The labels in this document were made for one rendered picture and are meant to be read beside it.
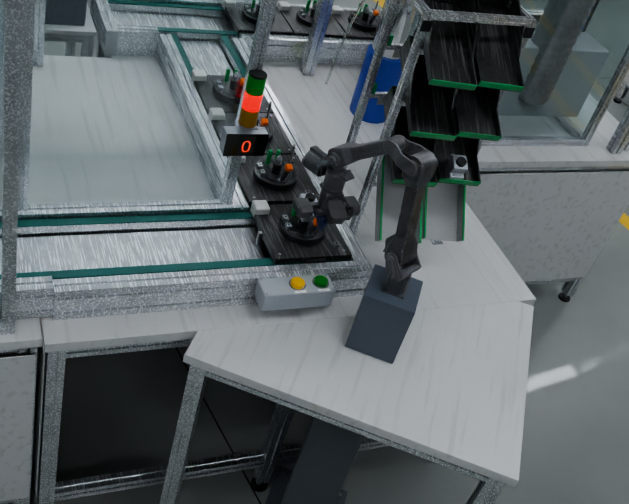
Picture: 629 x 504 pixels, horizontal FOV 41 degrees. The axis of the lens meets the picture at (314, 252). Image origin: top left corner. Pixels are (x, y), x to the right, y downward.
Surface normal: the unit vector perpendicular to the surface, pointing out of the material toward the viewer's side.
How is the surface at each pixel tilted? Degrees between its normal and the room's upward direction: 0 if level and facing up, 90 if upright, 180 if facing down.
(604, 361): 0
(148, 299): 90
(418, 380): 0
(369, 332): 90
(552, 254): 90
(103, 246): 0
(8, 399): 90
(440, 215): 45
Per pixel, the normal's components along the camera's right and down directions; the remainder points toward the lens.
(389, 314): -0.26, 0.57
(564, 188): 0.33, 0.66
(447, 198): 0.29, -0.06
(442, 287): 0.24, -0.74
